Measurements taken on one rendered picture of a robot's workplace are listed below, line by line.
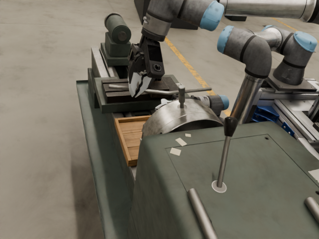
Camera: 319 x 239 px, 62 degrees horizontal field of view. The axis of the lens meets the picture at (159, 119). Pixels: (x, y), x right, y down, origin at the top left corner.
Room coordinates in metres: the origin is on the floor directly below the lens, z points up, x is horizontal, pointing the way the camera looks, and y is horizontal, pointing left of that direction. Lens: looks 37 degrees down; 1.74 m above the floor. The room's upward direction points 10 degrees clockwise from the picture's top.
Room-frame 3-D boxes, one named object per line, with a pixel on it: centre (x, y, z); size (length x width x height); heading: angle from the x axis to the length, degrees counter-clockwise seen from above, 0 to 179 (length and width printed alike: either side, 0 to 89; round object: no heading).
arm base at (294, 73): (1.33, -0.64, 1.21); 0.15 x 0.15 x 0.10
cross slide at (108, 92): (1.32, 0.13, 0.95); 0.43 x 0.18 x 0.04; 115
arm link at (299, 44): (1.34, -0.63, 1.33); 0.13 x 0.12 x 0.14; 50
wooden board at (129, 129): (1.00, 0.00, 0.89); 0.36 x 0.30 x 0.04; 115
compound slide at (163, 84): (1.32, 0.06, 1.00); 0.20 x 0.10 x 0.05; 25
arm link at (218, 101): (1.09, -0.25, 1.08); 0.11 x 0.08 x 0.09; 114
